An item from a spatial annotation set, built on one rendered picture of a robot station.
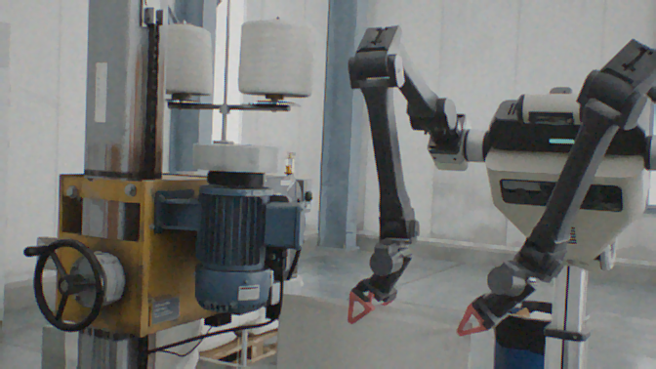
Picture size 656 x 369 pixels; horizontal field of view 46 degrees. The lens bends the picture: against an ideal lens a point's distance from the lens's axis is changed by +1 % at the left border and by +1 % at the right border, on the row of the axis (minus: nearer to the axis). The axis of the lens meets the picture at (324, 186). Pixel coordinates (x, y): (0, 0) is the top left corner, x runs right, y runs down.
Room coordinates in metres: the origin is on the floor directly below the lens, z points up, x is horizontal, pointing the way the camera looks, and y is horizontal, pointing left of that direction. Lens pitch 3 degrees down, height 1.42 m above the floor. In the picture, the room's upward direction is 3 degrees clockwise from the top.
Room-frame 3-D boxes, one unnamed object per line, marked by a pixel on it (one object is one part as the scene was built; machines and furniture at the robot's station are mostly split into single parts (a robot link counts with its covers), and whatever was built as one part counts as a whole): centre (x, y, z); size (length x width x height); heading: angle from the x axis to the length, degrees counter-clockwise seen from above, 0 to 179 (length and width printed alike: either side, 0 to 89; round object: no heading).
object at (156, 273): (1.70, 0.38, 1.18); 0.34 x 0.25 x 0.31; 152
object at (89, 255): (1.46, 0.48, 1.13); 0.18 x 0.11 x 0.18; 62
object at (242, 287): (1.56, 0.18, 1.21); 0.15 x 0.15 x 0.25
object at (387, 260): (1.72, -0.16, 1.20); 0.11 x 0.09 x 0.12; 153
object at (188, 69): (1.82, 0.35, 1.61); 0.15 x 0.14 x 0.17; 62
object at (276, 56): (1.69, 0.12, 1.61); 0.17 x 0.17 x 0.17
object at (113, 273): (1.52, 0.45, 1.14); 0.11 x 0.06 x 0.11; 62
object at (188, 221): (1.57, 0.27, 1.27); 0.12 x 0.09 x 0.09; 152
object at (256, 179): (1.56, 0.18, 1.35); 0.12 x 0.12 x 0.04
